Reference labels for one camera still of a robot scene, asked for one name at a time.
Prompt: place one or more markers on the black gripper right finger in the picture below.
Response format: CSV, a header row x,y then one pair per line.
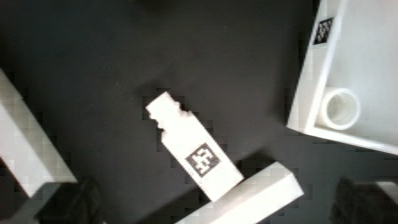
x,y
366,202

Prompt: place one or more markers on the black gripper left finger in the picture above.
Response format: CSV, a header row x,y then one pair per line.
x,y
64,204

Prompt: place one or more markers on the white table leg one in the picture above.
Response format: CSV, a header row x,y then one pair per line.
x,y
192,147

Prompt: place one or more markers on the white square tabletop tray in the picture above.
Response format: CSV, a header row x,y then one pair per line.
x,y
345,102

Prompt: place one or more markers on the white left obstacle wall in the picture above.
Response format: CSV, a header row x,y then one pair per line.
x,y
27,150

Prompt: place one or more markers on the white obstacle wall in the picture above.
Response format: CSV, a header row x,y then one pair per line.
x,y
27,150
252,201

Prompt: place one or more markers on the white right obstacle wall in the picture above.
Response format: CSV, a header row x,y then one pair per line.
x,y
252,201

